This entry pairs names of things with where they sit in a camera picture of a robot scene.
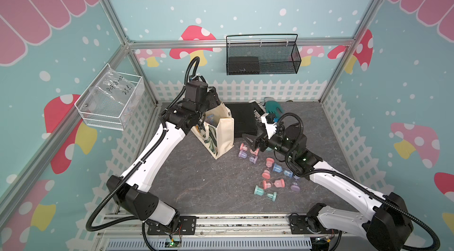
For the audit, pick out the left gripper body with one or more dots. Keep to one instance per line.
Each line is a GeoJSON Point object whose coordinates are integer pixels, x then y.
{"type": "Point", "coordinates": [211, 101]}

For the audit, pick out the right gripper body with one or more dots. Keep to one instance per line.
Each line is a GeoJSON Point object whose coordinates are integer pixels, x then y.
{"type": "Point", "coordinates": [276, 144]}

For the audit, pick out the cream canvas tote bag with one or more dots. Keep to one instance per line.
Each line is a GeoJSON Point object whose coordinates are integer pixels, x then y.
{"type": "Point", "coordinates": [216, 131]}

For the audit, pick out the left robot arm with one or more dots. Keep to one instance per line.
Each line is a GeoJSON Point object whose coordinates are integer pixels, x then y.
{"type": "Point", "coordinates": [131, 190]}

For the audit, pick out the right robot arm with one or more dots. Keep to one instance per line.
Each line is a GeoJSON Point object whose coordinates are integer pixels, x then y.
{"type": "Point", "coordinates": [382, 219]}

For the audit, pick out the pink hourglass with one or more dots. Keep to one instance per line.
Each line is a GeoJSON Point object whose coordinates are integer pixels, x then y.
{"type": "Point", "coordinates": [267, 184]}

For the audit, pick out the green hourglass front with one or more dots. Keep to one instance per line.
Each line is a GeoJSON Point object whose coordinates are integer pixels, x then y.
{"type": "Point", "coordinates": [261, 192]}

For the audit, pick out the plastic bag in basket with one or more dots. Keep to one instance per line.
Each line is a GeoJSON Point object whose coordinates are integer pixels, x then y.
{"type": "Point", "coordinates": [113, 91]}

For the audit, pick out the green rubber glove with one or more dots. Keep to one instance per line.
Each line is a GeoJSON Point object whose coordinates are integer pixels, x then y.
{"type": "Point", "coordinates": [272, 106]}

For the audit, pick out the black white hair brush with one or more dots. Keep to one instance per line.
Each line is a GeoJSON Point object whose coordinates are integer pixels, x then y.
{"type": "Point", "coordinates": [258, 109]}

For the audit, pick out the black flat box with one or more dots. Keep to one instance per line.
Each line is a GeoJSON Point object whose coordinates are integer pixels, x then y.
{"type": "Point", "coordinates": [244, 119]}

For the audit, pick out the black box in basket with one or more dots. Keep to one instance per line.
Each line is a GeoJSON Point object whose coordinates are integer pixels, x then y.
{"type": "Point", "coordinates": [243, 66]}

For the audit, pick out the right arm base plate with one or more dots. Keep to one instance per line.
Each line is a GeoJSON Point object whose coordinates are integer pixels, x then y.
{"type": "Point", "coordinates": [301, 224]}

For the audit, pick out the black mesh wall basket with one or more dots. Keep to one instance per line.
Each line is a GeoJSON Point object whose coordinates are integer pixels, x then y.
{"type": "Point", "coordinates": [277, 53]}

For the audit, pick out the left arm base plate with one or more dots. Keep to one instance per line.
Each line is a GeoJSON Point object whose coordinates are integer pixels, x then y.
{"type": "Point", "coordinates": [185, 226]}

